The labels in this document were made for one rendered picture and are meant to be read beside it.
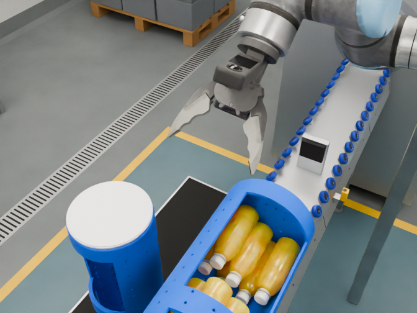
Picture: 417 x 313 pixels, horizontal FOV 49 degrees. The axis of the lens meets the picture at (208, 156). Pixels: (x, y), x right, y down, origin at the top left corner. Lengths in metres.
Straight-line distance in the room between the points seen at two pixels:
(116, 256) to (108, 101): 2.38
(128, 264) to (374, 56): 1.01
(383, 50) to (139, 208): 0.95
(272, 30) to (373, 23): 0.15
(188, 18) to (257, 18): 3.49
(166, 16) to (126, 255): 3.16
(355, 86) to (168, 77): 2.00
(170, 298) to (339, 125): 1.20
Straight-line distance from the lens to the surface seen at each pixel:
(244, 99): 0.74
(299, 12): 0.79
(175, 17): 4.32
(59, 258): 2.78
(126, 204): 1.55
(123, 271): 1.57
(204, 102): 0.75
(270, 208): 1.41
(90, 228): 1.51
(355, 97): 2.24
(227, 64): 0.68
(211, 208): 2.67
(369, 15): 0.74
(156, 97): 3.72
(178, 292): 1.13
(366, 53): 0.86
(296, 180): 1.78
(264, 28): 0.75
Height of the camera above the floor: 2.20
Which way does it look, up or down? 44 degrees down
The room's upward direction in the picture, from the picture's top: straight up
